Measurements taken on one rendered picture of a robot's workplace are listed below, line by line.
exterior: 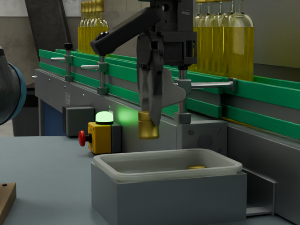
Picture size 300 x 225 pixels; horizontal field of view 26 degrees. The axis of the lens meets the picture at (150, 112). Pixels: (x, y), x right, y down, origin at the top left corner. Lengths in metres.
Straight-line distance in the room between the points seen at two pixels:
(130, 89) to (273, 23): 0.39
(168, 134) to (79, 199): 0.23
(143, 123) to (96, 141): 0.55
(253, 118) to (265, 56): 0.32
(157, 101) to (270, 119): 0.22
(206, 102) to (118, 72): 0.41
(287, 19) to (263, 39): 0.11
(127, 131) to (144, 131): 0.51
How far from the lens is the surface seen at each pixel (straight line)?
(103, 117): 1.61
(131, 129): 1.53
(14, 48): 10.02
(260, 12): 1.52
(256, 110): 1.20
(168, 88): 1.04
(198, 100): 1.38
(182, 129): 1.22
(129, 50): 9.94
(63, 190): 1.28
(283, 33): 1.43
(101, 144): 1.60
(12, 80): 1.22
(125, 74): 1.63
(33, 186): 1.32
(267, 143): 1.12
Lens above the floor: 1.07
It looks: 8 degrees down
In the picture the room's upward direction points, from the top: straight up
